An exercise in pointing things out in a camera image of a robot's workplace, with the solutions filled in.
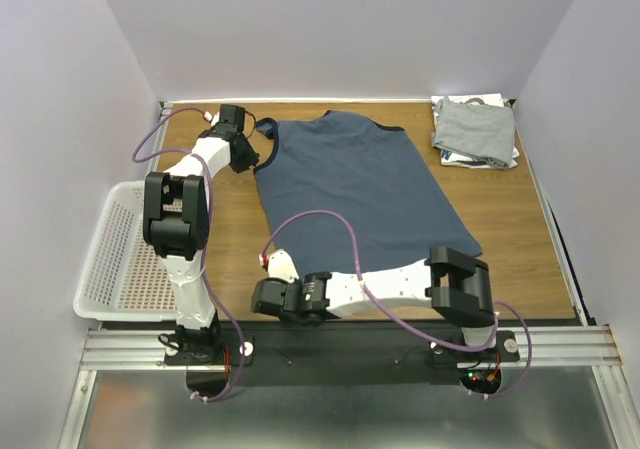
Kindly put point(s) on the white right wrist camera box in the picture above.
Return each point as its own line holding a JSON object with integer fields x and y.
{"x": 279, "y": 265}

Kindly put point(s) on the blue tank top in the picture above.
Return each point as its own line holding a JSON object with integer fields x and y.
{"x": 342, "y": 189}

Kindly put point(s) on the white plastic basket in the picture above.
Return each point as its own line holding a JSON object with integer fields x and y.
{"x": 122, "y": 278}

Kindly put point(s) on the folded white printed tank top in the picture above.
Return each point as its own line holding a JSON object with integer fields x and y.
{"x": 475, "y": 119}

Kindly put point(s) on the folded grey tank top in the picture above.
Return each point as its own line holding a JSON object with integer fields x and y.
{"x": 472, "y": 131}

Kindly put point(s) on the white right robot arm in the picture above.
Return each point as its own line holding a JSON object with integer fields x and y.
{"x": 453, "y": 284}

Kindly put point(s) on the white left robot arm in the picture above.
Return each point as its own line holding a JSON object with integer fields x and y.
{"x": 177, "y": 214}

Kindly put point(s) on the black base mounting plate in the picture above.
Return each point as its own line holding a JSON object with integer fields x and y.
{"x": 336, "y": 354}

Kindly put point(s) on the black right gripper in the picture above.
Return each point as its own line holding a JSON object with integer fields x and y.
{"x": 263, "y": 305}

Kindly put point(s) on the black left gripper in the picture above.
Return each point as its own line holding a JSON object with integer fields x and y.
{"x": 251, "y": 159}

